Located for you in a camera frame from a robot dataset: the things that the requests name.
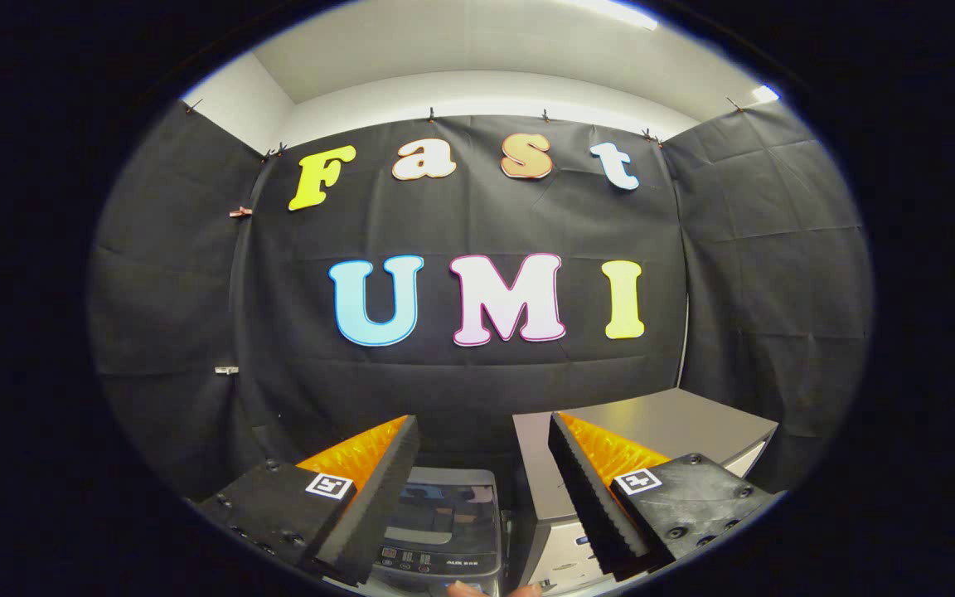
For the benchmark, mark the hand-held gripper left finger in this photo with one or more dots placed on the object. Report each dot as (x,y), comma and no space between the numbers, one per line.
(370,506)

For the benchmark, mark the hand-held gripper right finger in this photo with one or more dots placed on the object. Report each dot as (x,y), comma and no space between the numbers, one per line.
(589,506)

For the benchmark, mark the dark washing machine lid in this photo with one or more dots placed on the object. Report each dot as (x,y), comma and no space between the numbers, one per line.
(444,514)

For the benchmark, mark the grey washing machine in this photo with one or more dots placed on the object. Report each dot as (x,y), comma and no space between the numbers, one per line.
(444,568)

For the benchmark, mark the grey cabinet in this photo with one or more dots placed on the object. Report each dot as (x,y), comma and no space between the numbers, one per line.
(676,419)

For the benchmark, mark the black backdrop cloth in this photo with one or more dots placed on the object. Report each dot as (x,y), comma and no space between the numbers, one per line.
(477,224)

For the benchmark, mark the red clip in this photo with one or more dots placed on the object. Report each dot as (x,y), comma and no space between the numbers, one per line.
(240,211)

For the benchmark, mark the small ceiling light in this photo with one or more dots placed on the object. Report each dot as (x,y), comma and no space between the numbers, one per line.
(765,93)

